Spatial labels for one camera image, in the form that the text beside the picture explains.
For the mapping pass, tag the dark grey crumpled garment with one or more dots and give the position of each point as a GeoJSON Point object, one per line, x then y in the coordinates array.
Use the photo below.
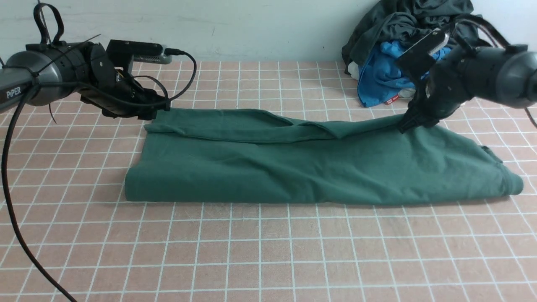
{"type": "Point", "coordinates": [406, 21]}

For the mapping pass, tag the green long-sleeved shirt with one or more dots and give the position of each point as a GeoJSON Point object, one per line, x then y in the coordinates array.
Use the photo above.
{"type": "Point", "coordinates": [254, 156]}

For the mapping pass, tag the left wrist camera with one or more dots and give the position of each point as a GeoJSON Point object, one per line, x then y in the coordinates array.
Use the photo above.
{"type": "Point", "coordinates": [124, 53]}

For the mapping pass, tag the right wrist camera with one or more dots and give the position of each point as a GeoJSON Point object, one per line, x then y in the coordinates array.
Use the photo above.
{"type": "Point", "coordinates": [418, 59]}

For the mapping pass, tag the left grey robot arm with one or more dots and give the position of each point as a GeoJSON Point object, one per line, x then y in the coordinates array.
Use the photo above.
{"type": "Point", "coordinates": [47, 73]}

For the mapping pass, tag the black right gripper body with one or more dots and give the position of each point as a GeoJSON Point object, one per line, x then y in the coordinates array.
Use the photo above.
{"type": "Point", "coordinates": [436, 100]}

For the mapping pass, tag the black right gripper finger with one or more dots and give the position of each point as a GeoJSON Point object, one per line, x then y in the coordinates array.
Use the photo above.
{"type": "Point", "coordinates": [410, 120]}

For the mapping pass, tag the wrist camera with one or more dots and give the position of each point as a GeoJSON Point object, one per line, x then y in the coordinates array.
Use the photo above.
{"type": "Point", "coordinates": [418, 59]}
{"type": "Point", "coordinates": [124, 53]}

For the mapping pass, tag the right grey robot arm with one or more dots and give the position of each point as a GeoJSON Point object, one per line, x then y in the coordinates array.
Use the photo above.
{"type": "Point", "coordinates": [503, 76]}

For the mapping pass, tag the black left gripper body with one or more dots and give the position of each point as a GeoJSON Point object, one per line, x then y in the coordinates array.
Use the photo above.
{"type": "Point", "coordinates": [113, 91]}

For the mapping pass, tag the blue crumpled garment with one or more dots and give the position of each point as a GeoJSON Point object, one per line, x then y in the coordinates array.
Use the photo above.
{"type": "Point", "coordinates": [380, 68]}

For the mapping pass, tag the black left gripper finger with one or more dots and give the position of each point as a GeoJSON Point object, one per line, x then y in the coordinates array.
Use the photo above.
{"type": "Point", "coordinates": [155, 103]}

